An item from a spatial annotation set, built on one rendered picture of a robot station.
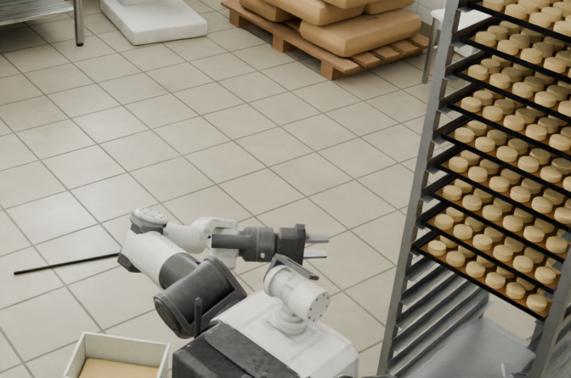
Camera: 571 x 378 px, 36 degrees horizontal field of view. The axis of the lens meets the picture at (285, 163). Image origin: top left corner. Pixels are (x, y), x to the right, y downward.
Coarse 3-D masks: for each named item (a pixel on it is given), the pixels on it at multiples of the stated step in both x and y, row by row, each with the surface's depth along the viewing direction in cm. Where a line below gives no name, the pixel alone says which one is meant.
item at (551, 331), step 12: (564, 264) 209; (564, 276) 210; (564, 288) 212; (564, 300) 213; (552, 312) 216; (564, 312) 217; (552, 324) 218; (552, 336) 219; (540, 348) 223; (552, 348) 223; (540, 360) 224; (540, 372) 225
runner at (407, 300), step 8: (432, 272) 262; (440, 272) 265; (448, 272) 265; (424, 280) 259; (432, 280) 261; (408, 288) 253; (416, 288) 257; (424, 288) 258; (400, 296) 251; (408, 296) 254; (416, 296) 254; (408, 304) 251
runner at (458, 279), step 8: (448, 280) 274; (456, 280) 277; (440, 288) 272; (448, 288) 273; (424, 296) 265; (432, 296) 269; (440, 296) 269; (416, 304) 263; (424, 304) 265; (432, 304) 266; (408, 312) 260; (416, 312) 262; (400, 320) 258; (408, 320) 258; (400, 328) 255
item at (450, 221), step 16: (448, 208) 242; (432, 224) 238; (448, 224) 236; (464, 224) 236; (480, 224) 237; (464, 240) 233; (480, 240) 230; (496, 240) 233; (512, 240) 231; (496, 256) 227; (512, 256) 229; (528, 256) 227; (544, 256) 230; (528, 272) 223; (544, 272) 221; (560, 272) 223
